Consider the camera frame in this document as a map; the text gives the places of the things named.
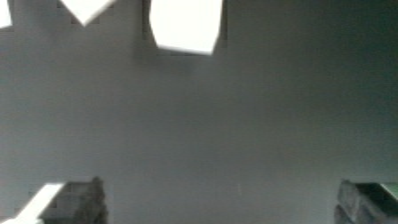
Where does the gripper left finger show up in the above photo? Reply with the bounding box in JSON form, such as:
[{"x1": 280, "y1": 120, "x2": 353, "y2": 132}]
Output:
[{"x1": 0, "y1": 177, "x2": 108, "y2": 224}]

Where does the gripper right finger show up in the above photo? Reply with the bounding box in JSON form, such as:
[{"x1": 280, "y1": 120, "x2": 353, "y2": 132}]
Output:
[{"x1": 333, "y1": 180, "x2": 398, "y2": 224}]

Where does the white U-shaped obstacle fence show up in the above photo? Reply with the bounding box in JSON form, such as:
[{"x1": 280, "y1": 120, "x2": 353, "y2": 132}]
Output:
[{"x1": 0, "y1": 0, "x2": 225, "y2": 56}]

